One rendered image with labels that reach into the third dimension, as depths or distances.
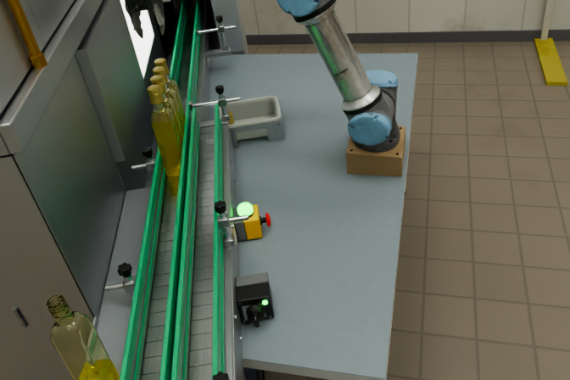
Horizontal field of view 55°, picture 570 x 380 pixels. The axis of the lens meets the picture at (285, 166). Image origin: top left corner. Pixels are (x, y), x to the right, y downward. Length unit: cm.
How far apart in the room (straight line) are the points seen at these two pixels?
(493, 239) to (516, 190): 39
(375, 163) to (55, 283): 97
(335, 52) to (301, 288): 61
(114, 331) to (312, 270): 51
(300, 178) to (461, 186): 133
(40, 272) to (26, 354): 28
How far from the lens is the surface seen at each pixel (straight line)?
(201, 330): 122
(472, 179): 297
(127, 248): 146
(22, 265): 123
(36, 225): 115
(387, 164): 172
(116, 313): 132
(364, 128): 151
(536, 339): 233
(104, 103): 151
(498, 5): 435
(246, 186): 176
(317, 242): 153
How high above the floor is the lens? 182
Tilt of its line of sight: 36 degrees down
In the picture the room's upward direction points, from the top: 8 degrees counter-clockwise
